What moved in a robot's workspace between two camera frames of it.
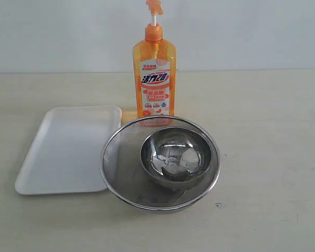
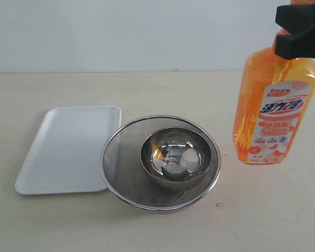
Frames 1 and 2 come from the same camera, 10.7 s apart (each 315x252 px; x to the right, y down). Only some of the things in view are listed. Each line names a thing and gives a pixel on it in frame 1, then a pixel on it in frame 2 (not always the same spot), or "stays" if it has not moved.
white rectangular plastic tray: (65, 155) stays
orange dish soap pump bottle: (155, 67) → (274, 103)
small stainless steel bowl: (176, 157) stays
